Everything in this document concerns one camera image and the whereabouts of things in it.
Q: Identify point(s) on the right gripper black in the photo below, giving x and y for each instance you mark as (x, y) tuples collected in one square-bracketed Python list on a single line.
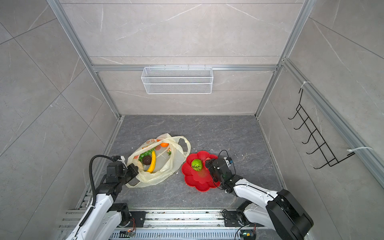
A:
[(211, 168)]

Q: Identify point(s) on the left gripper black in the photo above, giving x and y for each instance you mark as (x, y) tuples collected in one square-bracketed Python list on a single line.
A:
[(134, 171)]

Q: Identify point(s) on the red flower-shaped plate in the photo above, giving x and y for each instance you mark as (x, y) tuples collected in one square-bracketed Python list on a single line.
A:
[(201, 180)]

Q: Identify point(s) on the dark brown fake fruit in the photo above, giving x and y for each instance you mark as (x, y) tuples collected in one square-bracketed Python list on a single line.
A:
[(147, 160)]

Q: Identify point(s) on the yellow fake banana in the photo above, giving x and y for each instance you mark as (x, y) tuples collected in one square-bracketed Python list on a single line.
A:
[(153, 162)]

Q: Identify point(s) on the translucent yellowish plastic bag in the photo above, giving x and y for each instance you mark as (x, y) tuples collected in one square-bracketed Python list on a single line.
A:
[(169, 159)]

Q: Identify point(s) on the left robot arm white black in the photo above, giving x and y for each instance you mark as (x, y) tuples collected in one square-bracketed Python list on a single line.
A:
[(103, 216)]

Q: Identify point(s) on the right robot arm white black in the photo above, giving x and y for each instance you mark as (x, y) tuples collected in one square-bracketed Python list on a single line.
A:
[(279, 211)]

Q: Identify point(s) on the green fake grapes bunch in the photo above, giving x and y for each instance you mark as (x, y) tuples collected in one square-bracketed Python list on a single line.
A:
[(145, 154)]

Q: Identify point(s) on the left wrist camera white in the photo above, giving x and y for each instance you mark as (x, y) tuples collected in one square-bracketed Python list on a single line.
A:
[(119, 159)]

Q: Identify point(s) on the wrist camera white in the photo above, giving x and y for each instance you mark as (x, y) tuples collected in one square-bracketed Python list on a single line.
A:
[(228, 161), (119, 159)]

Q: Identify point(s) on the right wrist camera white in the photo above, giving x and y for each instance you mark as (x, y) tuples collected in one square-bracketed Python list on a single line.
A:
[(228, 161)]

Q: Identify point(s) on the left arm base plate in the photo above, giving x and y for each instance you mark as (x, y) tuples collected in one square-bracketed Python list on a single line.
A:
[(134, 219)]

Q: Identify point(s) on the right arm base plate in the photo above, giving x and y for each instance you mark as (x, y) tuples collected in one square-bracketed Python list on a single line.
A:
[(236, 219)]

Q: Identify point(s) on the aluminium rail at front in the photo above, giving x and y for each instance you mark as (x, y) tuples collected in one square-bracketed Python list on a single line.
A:
[(162, 219)]

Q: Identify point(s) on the white wire mesh basket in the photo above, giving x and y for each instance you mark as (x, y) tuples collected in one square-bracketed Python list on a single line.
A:
[(178, 80)]

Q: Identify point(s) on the black wire hook rack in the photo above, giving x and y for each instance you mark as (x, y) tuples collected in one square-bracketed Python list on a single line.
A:
[(315, 136)]

